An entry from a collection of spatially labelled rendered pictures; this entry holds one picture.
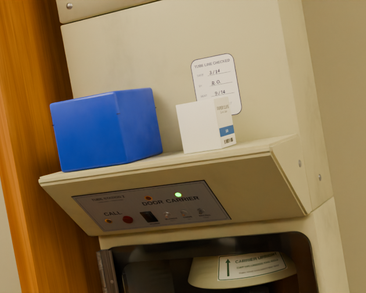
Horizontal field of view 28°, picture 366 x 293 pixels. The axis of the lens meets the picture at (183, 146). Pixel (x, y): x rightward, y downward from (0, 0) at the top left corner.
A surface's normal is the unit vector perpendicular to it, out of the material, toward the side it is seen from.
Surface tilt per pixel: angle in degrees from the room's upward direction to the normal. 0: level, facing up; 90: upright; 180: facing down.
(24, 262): 90
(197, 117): 90
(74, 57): 90
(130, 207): 135
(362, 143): 90
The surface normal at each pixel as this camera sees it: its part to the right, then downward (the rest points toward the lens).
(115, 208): -0.18, 0.78
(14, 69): 0.89, -0.13
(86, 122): -0.42, 0.12
